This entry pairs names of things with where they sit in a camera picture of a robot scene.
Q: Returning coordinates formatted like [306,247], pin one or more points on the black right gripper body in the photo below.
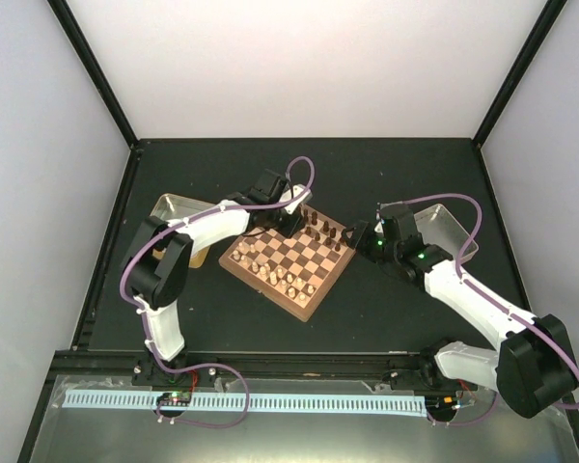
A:
[372,249]

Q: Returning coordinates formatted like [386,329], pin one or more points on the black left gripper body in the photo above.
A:
[284,229]

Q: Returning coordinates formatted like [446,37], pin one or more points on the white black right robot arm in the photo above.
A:
[506,327]

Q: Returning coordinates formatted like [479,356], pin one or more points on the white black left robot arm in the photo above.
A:
[156,264]

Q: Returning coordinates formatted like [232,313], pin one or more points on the right controller circuit board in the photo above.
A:
[444,403]

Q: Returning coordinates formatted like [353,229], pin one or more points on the controller circuit board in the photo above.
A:
[177,399]
[444,403]

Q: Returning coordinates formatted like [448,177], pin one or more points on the left controller circuit board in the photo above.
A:
[177,399]

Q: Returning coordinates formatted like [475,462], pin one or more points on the wooden chessboard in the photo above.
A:
[315,256]

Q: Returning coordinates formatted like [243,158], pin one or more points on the pink metal tin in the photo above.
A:
[439,227]

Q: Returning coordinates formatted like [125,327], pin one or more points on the yellow metal tin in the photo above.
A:
[171,206]

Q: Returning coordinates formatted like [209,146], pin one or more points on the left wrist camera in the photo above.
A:
[296,196]

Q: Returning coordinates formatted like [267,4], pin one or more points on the black rear mounting rail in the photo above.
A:
[415,371]

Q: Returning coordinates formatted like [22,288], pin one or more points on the white slotted cable duct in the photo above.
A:
[394,405]

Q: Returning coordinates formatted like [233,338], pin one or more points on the black right frame post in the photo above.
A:
[547,18]

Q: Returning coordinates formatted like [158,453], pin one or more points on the black frame post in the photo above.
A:
[88,59]
[547,18]

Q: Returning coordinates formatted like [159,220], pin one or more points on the black left frame post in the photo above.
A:
[88,59]

